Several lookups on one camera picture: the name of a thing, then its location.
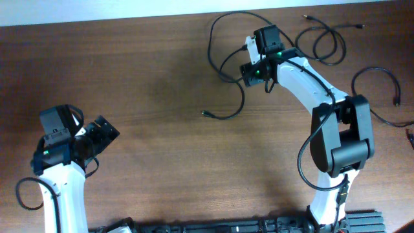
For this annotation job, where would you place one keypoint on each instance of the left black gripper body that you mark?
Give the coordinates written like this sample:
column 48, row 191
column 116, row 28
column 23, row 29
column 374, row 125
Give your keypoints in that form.
column 98, row 138

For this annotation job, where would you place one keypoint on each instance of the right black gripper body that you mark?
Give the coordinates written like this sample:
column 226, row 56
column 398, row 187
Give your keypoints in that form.
column 257, row 72

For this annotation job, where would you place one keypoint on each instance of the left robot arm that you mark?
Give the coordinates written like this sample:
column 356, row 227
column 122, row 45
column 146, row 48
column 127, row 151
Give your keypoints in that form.
column 60, row 161

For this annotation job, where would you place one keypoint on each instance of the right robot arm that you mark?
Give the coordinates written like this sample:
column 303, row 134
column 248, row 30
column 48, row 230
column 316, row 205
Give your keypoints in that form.
column 341, row 135

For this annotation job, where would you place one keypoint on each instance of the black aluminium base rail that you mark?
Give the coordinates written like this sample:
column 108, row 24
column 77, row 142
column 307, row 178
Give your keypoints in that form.
column 361, row 222

